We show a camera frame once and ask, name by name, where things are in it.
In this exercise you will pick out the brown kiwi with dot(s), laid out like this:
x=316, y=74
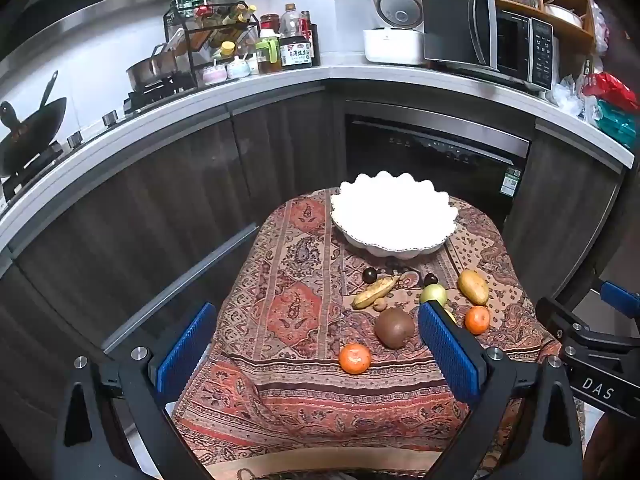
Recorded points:
x=395, y=329

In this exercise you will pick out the steel pot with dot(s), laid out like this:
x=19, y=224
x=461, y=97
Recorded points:
x=141, y=74

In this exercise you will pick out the red lid jar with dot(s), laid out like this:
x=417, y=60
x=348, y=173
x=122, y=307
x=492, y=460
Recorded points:
x=269, y=22

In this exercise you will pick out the white seasoning jar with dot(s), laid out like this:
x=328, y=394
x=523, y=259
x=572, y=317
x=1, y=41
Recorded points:
x=238, y=68

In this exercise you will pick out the small brown longan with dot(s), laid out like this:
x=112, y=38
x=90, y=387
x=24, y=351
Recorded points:
x=381, y=304

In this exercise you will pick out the spotted yellow banana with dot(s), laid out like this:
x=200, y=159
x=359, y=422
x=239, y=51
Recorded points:
x=372, y=292

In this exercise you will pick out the steel saucepan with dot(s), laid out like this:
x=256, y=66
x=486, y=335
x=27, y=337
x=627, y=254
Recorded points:
x=166, y=60

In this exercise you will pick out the pink seasoning jar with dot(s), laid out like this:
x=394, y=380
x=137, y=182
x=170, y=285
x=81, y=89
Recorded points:
x=215, y=75

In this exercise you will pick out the dark purple plum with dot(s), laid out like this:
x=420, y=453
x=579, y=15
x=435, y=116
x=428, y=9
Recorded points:
x=369, y=275
x=430, y=278

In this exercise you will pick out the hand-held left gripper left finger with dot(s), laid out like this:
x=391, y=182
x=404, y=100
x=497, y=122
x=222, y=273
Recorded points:
x=185, y=350

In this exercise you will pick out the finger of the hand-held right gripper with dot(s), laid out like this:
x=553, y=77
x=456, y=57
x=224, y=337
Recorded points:
x=620, y=296
x=560, y=317

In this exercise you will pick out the white scalloped bowl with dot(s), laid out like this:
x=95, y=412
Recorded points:
x=395, y=215

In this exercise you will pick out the red plastic bag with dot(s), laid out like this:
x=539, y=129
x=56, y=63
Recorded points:
x=612, y=87

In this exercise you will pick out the green plastic bag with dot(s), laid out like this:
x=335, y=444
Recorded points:
x=620, y=122

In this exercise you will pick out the white pot with lid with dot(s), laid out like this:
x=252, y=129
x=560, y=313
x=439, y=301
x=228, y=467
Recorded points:
x=562, y=16

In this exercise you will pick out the large soy sauce bottle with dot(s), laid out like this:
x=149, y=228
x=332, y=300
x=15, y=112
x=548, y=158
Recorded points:
x=295, y=45

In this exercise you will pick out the green apple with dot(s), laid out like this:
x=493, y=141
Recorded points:
x=434, y=294

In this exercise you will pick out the white rice cooker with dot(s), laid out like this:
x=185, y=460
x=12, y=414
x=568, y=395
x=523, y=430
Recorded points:
x=392, y=35

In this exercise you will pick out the yellow cap bottle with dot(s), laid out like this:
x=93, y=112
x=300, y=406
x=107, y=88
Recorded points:
x=227, y=50

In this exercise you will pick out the yellow mango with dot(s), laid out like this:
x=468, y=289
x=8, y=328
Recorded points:
x=474, y=287

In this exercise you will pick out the black microwave oven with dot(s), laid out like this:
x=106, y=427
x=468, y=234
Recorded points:
x=460, y=25

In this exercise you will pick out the black wok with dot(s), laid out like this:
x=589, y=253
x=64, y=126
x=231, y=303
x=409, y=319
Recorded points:
x=35, y=135

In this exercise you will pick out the slim dark bottle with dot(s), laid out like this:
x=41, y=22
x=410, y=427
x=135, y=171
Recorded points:
x=314, y=42

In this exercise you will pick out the orange tangerine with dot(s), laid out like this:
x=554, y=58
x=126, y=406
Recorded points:
x=355, y=359
x=477, y=320

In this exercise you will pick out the patterned paisley cloth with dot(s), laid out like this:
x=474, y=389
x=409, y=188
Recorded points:
x=300, y=310

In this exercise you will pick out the black built-in dishwasher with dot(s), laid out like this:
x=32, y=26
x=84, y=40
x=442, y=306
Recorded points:
x=425, y=160

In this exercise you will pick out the black spatula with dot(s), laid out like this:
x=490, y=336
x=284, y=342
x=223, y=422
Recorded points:
x=7, y=112

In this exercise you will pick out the gas stove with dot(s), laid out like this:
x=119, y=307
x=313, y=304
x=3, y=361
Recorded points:
x=150, y=96

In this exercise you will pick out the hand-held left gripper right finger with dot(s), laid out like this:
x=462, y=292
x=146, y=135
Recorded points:
x=447, y=355

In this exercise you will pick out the grey kitchen countertop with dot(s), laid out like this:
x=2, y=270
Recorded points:
x=280, y=82

